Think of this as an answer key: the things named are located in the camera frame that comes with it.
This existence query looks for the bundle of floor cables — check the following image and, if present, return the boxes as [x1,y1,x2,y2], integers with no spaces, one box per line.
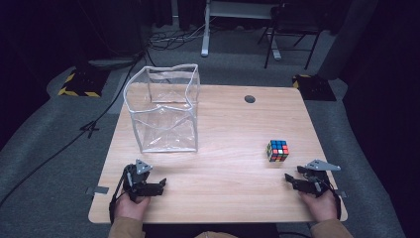
[147,23,207,53]

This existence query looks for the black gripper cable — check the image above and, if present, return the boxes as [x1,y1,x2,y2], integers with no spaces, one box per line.
[108,165,133,224]
[321,179,343,221]

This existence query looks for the clear plastic storage bag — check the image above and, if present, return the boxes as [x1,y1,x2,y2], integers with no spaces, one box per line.
[123,62,201,155]

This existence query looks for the long black floor cable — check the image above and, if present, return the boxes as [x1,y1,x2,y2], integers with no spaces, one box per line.
[0,49,149,208]

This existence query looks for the black yellow striped floor plate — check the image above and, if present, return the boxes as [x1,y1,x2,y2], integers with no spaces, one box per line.
[291,73,338,102]
[56,66,111,99]

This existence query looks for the white desk frame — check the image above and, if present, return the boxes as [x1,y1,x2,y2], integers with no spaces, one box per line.
[200,0,282,61]

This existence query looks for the person's left hand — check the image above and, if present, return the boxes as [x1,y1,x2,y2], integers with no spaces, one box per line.
[114,192,152,221]

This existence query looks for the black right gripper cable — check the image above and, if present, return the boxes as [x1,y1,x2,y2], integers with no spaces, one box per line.
[321,179,343,221]

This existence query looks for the grey stand base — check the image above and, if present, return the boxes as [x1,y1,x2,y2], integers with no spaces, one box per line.
[86,57,142,69]

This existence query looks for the person's right hand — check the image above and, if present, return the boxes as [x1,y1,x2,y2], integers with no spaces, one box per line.
[298,189,339,223]

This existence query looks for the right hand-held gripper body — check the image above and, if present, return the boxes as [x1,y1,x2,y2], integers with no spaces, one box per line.
[296,159,342,199]

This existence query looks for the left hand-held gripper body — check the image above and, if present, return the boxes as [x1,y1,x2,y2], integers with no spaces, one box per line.
[122,159,157,203]

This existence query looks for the colourful puzzle cube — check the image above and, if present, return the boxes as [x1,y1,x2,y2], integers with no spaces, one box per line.
[265,139,290,164]

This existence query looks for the black chair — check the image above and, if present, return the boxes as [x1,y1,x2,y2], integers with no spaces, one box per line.
[257,2,324,70]

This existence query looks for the person's tan clothing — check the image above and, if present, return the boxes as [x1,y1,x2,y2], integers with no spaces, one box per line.
[193,230,240,238]

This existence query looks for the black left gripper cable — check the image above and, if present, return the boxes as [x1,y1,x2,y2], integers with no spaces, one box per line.
[108,165,133,224]

